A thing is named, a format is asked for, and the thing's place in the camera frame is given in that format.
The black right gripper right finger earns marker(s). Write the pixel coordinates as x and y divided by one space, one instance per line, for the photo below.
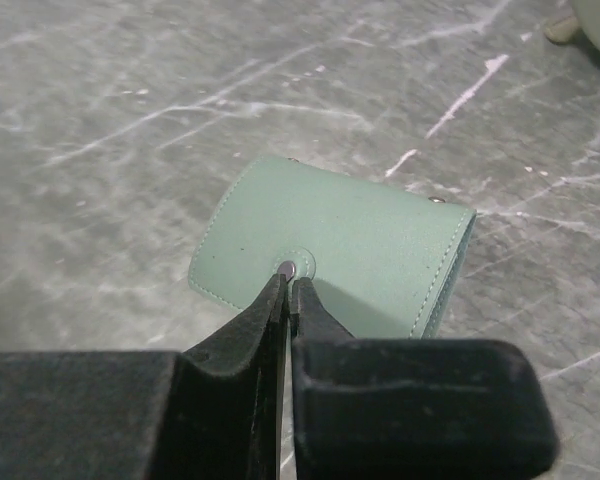
412 409

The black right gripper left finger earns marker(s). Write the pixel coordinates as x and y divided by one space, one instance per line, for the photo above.
211 412

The mint green card holder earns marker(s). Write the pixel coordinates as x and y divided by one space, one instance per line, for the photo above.
383 261

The round pastel drawer cabinet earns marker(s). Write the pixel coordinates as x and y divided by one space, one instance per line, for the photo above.
575 16

